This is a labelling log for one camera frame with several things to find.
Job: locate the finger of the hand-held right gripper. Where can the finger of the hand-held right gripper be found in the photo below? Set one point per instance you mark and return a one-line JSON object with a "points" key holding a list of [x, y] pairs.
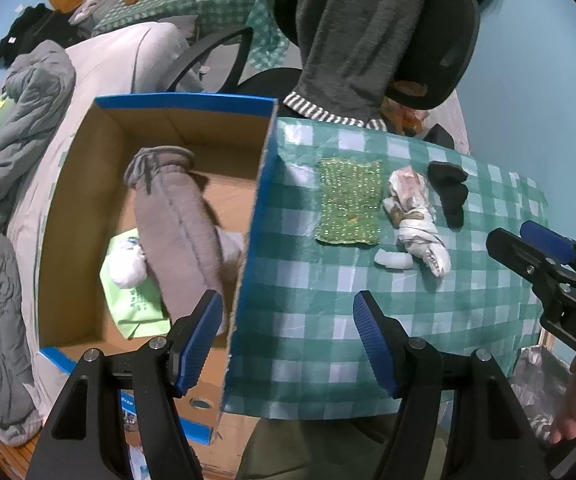
{"points": [[518, 255], [548, 241]]}

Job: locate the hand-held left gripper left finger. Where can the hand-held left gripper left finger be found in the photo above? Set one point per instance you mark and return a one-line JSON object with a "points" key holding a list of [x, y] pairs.
{"points": [[195, 345]]}

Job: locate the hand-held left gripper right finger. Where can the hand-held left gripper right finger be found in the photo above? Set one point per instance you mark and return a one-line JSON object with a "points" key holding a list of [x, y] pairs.
{"points": [[375, 345]]}

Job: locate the lime green cloth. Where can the lime green cloth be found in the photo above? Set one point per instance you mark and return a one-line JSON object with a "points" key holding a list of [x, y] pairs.
{"points": [[135, 310]]}

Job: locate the light grey sock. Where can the light grey sock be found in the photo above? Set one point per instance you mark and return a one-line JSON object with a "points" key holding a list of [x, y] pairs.
{"points": [[232, 252]]}

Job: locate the white blue striped sock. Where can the white blue striped sock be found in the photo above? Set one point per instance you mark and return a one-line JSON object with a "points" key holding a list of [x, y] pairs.
{"points": [[125, 267]]}

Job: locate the blue cardboard box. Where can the blue cardboard box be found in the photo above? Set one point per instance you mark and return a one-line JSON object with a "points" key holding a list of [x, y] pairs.
{"points": [[92, 170]]}

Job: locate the person's right hand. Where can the person's right hand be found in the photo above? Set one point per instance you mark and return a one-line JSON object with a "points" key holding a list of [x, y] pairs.
{"points": [[575, 405]]}

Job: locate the green checked tablecloth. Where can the green checked tablecloth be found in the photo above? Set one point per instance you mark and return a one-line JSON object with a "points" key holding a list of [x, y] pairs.
{"points": [[308, 310]]}

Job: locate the small white sock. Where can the small white sock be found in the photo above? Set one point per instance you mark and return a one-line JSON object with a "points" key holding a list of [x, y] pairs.
{"points": [[393, 260]]}

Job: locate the crumpled silver plastic bag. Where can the crumpled silver plastic bag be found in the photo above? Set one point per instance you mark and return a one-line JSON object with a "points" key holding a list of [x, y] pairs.
{"points": [[535, 390]]}

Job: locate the black sock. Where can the black sock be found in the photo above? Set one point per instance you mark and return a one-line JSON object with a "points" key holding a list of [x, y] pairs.
{"points": [[450, 190]]}

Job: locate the beige patterned rolled socks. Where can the beige patterned rolled socks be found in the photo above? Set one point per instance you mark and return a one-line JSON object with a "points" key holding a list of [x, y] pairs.
{"points": [[413, 215]]}

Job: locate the person's olive trousers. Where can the person's olive trousers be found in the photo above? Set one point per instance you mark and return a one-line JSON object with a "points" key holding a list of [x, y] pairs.
{"points": [[318, 445]]}

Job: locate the small black object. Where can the small black object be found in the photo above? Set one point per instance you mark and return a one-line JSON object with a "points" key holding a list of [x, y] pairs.
{"points": [[439, 137]]}

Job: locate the green sparkly dish cloth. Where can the green sparkly dish cloth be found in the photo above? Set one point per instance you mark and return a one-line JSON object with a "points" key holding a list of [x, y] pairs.
{"points": [[350, 205]]}

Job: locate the orange plastic bag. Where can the orange plastic bag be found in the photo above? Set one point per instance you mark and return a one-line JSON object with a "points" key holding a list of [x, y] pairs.
{"points": [[405, 117]]}

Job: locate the black office chair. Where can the black office chair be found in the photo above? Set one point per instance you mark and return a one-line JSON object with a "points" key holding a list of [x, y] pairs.
{"points": [[448, 35]]}

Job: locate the grey pants with striped cuffs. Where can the grey pants with striped cuffs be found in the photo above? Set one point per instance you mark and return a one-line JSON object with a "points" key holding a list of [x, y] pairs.
{"points": [[358, 35]]}

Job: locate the grey quilt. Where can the grey quilt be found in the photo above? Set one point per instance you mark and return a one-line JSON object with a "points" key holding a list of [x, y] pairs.
{"points": [[12, 135]]}

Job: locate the checked cloth covered table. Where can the checked cloth covered table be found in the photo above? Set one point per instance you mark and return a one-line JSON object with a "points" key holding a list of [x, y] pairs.
{"points": [[207, 0]]}

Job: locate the black clothes pile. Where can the black clothes pile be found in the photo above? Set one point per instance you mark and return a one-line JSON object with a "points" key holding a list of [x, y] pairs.
{"points": [[32, 35]]}

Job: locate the grey clothes pile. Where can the grey clothes pile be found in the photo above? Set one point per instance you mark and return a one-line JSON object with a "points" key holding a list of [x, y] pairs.
{"points": [[92, 7]]}

